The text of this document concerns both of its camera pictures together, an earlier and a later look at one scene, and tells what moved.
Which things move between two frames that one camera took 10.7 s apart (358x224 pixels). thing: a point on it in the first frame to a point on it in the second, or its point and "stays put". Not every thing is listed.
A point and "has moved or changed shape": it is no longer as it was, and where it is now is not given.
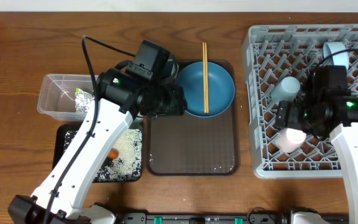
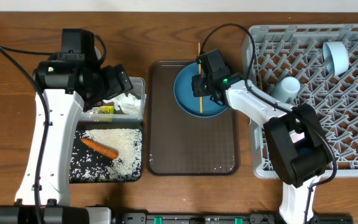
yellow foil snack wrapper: (82, 101) has moved or changed shape
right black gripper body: (301, 116) to (201, 86)
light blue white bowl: (340, 58) stays put
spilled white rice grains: (127, 167) stays put
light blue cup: (286, 89) stays put
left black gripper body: (166, 101) to (98, 89)
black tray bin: (122, 162) stays put
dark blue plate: (221, 88) stays put
